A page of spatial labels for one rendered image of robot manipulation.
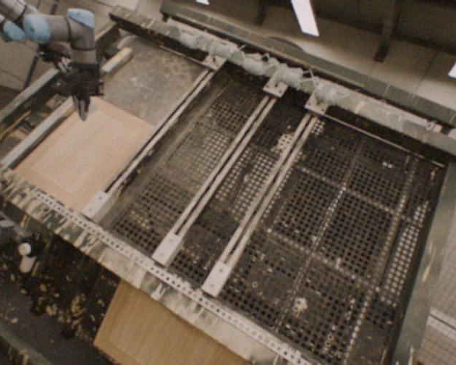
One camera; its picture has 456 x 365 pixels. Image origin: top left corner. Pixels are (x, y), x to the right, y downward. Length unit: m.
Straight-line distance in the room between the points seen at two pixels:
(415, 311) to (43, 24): 1.57
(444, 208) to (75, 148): 1.76
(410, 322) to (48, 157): 1.73
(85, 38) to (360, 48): 5.73
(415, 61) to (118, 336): 5.92
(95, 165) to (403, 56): 5.64
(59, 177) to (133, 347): 0.90
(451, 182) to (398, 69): 4.71
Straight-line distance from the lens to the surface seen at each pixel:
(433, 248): 1.55
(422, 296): 1.46
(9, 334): 1.95
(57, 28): 1.11
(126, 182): 1.49
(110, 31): 2.29
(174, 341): 1.63
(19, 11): 1.21
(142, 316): 1.65
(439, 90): 6.28
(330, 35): 6.66
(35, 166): 1.76
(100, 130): 1.74
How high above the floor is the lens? 1.49
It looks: 8 degrees down
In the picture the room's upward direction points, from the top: 25 degrees clockwise
